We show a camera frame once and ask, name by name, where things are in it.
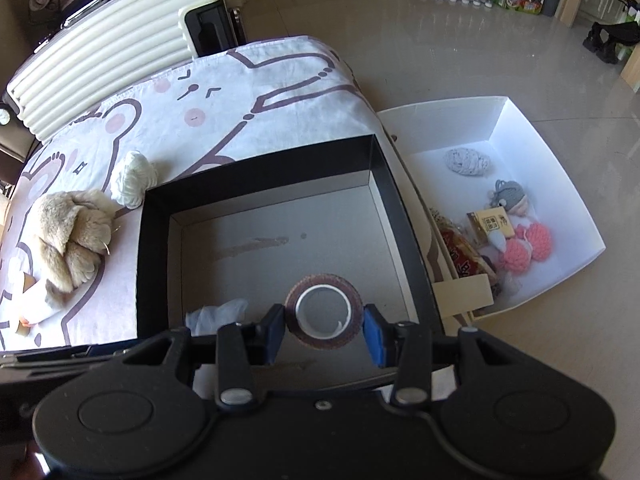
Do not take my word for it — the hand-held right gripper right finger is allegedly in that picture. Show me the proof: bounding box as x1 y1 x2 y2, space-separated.
362 304 526 407

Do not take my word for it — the beige plush toy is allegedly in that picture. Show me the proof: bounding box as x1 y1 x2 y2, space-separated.
25 189 118 308

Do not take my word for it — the bear print blanket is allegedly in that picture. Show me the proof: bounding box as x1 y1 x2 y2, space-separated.
0 35 451 352

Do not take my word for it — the white cardboard box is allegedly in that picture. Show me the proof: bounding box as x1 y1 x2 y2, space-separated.
377 95 607 321

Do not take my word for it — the grey yarn ball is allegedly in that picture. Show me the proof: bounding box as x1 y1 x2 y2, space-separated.
442 147 491 179

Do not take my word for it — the brown tape roll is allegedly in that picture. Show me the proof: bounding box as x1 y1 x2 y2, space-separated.
284 272 363 351

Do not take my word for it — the small yellow card box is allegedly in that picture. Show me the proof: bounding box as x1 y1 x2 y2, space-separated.
467 207 516 249

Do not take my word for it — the cream ribbed suitcase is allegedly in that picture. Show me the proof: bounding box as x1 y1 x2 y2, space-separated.
4 0 248 143

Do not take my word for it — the crumpled white plastic bag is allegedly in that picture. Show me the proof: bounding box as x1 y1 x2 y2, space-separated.
185 298 249 337

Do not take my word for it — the red snack packet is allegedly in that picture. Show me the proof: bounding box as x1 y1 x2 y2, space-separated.
440 225 498 282

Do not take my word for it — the grey knitted doll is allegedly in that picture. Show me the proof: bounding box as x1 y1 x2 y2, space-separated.
487 180 534 219

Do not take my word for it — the white yarn ball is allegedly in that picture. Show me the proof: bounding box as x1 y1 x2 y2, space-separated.
110 150 159 209

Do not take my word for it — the beige cardboard piece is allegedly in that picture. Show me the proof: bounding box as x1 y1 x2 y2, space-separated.
432 275 496 319

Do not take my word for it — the black cardboard box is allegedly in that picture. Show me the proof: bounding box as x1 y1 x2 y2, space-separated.
136 134 451 397

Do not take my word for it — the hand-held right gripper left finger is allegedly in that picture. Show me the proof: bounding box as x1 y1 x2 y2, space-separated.
120 304 287 407

